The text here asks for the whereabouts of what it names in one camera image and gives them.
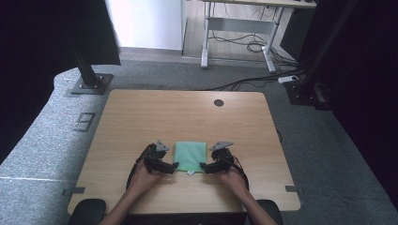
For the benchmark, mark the grey floor tape strip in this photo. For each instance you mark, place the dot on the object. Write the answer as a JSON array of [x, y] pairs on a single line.
[[74, 190], [291, 188]]

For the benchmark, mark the black chair armrest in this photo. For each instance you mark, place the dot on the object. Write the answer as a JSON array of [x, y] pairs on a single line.
[[273, 212], [86, 212]]

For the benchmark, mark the person's left hand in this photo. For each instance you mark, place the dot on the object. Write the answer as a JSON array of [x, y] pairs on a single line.
[[144, 179]]

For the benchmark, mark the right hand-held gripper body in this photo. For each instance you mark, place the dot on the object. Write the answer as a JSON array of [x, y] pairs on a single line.
[[222, 159]]

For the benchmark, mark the black metal stand square base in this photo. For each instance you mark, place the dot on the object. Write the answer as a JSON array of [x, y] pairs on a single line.
[[90, 82]]

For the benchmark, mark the black round table grommet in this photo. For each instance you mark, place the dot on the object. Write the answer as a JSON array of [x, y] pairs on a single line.
[[219, 102]]

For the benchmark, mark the green microfibre cloth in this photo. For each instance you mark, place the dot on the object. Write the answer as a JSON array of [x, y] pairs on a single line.
[[190, 156]]

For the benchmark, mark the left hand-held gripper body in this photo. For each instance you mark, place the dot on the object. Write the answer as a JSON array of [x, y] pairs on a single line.
[[155, 157]]

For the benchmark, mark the black metal stand dark base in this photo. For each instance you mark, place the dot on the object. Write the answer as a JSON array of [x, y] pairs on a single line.
[[308, 90]]

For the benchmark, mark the dark box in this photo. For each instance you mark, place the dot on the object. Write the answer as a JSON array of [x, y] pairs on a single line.
[[294, 31]]

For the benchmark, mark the black curtain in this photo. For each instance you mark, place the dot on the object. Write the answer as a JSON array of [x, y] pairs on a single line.
[[37, 62], [369, 93]]

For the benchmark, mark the person's right hand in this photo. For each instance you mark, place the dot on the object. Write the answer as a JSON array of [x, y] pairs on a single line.
[[231, 182]]

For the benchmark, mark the white frame desk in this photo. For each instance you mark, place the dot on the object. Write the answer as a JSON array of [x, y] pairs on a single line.
[[241, 25]]

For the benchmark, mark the white power strip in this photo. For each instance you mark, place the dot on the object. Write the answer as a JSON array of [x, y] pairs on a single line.
[[288, 79]]

